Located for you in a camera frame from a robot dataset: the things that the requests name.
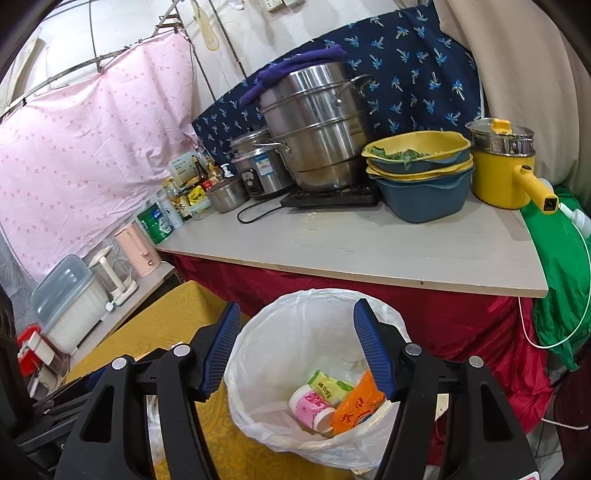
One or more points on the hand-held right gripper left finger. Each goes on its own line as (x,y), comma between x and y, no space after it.
(221,350)

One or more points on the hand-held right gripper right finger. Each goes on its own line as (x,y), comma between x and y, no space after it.
(374,346)

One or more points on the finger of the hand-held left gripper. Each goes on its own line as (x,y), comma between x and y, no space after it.
(69,397)

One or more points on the bin with white bag liner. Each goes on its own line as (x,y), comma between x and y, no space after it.
(286,332)

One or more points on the yellow patterned tablecloth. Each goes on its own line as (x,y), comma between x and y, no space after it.
(184,304)

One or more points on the green and yellow packet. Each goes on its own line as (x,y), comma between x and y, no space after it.
(328,385)

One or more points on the orange printed snack packet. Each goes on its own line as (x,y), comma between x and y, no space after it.
(358,408)

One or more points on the white container with clear lid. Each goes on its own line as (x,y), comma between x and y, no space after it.
(69,304)

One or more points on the dark red table skirt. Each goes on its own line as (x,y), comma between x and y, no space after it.
(461,332)

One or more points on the pink and white paper cup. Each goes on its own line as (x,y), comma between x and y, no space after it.
(310,408)

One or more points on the pink electric kettle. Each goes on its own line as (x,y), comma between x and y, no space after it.
(136,251)

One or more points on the green and white box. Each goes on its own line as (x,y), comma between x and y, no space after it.
(154,224)

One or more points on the white plastic bottle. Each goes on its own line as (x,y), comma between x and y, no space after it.
(171,214)

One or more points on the black induction cooktop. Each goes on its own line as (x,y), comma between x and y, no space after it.
(332,198)

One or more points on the small steel lidded pot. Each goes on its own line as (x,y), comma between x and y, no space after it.
(226,196)

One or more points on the stacked blue yellow basins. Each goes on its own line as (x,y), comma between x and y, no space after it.
(425,198)

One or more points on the yellow label jar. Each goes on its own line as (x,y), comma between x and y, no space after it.
(197,196)

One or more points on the brown glass sauce bottle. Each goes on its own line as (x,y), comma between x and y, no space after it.
(202,173)

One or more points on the steel rice cooker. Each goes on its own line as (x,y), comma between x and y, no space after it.
(263,168)

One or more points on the green vegetable leaves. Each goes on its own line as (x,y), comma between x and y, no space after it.
(401,154)

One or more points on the yellow strainer basin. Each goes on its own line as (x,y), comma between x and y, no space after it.
(415,143)

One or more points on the yellow electric pot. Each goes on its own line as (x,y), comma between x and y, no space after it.
(501,177)

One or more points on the pink dotted curtain cloth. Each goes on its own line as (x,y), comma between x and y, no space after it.
(78,161)

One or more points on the large steel steamer pot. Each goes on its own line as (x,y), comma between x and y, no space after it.
(318,134)

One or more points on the navy palm print cloth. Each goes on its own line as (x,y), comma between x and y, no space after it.
(415,60)

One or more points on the purple cloth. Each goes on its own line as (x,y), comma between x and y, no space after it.
(295,64)

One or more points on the beige curtain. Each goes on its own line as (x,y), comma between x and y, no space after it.
(531,69)

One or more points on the beige hanging spatula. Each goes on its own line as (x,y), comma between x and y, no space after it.
(207,27)

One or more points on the white power strip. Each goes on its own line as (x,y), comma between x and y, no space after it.
(272,4)

